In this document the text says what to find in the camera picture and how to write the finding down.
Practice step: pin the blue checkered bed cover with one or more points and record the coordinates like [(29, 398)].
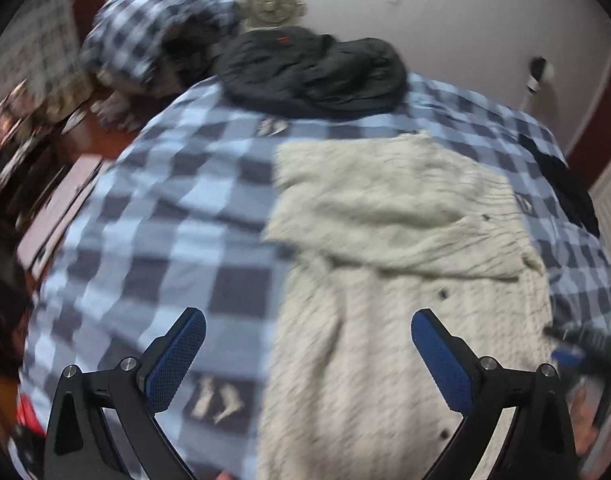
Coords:
[(177, 222)]

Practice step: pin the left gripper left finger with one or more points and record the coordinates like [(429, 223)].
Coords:
[(79, 444)]

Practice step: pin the person's right hand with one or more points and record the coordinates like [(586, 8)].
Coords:
[(582, 417)]

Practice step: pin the black padded jacket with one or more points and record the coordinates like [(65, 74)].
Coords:
[(292, 72)]

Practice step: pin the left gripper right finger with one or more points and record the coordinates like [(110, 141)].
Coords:
[(539, 444)]

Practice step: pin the dark red door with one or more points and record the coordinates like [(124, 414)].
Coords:
[(592, 153)]

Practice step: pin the cream plaid tweed jacket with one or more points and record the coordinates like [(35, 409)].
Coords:
[(380, 229)]

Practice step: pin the beige box fan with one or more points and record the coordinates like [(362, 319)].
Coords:
[(272, 13)]

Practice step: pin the wall mounted hair dryer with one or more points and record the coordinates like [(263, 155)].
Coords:
[(540, 72)]

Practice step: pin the wooden bed frame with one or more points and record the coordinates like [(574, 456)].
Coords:
[(55, 216)]

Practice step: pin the black garment at bed edge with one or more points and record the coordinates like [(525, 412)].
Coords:
[(573, 196)]

